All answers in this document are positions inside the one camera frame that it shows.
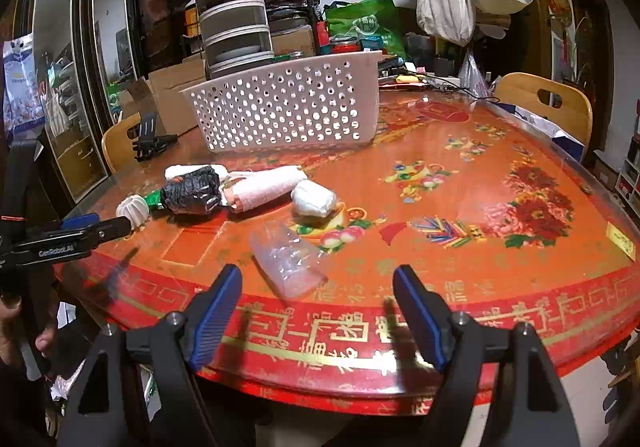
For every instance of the clear plastic bag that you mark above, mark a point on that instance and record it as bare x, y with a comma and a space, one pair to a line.
292, 266

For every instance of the white tiered storage rack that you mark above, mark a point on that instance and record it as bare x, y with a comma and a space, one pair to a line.
235, 34

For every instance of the wooden chair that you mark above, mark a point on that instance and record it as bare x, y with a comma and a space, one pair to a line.
561, 112
117, 146

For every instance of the white perforated plastic basket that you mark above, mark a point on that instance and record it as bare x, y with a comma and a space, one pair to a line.
323, 101

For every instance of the white ribbed round object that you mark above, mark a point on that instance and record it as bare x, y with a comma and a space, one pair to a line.
135, 209

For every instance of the black knitted glove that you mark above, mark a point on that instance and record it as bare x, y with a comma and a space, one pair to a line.
196, 193

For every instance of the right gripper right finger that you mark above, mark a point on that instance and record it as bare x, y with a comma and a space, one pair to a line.
528, 405

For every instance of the blue white snack bag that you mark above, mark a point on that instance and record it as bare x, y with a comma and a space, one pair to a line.
23, 111

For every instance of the brown cardboard box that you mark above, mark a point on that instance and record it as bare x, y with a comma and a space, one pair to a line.
161, 93

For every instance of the white wrapped tissue pack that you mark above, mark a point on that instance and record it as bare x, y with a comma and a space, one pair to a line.
312, 199

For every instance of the pink white rolled cloth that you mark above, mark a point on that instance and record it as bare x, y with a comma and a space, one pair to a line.
245, 191

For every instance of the left wooden chair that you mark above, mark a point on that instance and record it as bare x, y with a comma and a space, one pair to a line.
117, 146

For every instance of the black phone stand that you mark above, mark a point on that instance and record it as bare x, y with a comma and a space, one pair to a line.
146, 144

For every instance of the green snack packet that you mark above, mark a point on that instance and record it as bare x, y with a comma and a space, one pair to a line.
154, 200

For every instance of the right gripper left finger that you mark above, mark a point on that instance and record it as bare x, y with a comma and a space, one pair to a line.
138, 387

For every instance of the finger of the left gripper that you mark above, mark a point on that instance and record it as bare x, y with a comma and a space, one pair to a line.
80, 221
66, 245

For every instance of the right wooden chair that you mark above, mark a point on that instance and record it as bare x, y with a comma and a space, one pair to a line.
561, 112

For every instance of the green shopping bag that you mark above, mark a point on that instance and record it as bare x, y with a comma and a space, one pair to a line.
367, 19

